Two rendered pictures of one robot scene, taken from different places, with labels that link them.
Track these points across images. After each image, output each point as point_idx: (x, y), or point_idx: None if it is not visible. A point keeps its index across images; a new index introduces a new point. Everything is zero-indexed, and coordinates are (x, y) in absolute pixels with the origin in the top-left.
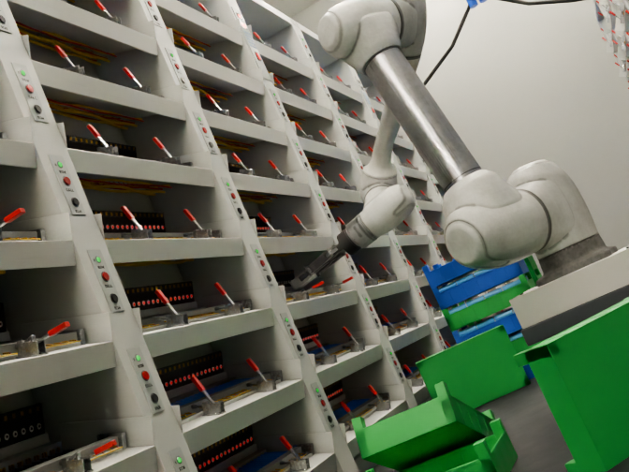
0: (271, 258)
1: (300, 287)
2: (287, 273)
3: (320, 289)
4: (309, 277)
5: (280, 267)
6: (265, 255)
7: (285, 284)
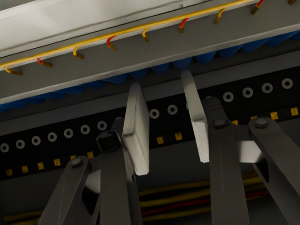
0: (47, 198)
1: (140, 89)
2: (28, 164)
3: (16, 85)
4: (204, 113)
5: (13, 184)
6: (207, 191)
7: (47, 133)
